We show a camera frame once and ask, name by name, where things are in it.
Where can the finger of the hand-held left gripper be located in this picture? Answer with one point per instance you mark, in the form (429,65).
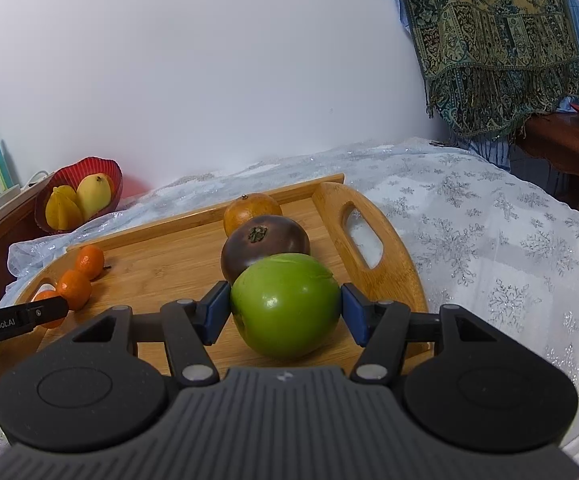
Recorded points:
(49,310)

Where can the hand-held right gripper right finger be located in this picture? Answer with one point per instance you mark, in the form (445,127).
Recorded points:
(354,315)

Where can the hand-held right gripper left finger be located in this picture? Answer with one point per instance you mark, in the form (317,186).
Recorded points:
(217,312)

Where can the small mandarin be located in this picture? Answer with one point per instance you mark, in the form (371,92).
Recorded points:
(91,261)
(73,287)
(44,296)

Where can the wooden serving tray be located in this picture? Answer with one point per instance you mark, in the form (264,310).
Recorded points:
(169,265)

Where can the green round fruit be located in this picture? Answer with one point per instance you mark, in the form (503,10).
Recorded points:
(287,305)

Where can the dark purple tomato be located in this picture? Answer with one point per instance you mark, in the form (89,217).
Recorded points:
(264,247)

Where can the large orange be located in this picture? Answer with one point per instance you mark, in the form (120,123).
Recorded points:
(249,210)

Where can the yellow starfruit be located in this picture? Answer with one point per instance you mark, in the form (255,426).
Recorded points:
(62,207)

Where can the white plastic tray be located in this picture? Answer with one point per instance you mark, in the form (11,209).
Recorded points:
(4,205)

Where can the yellow mango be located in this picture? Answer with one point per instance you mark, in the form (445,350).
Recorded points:
(94,195)

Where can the red fruit bowl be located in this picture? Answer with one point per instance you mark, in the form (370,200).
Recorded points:
(104,172)

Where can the sheer snowflake tablecloth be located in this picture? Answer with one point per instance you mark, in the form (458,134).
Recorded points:
(494,260)

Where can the dark wooden side table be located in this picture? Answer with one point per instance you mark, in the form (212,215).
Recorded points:
(569,155)

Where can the patterned fringed shawl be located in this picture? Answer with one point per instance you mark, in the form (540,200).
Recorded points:
(489,45)

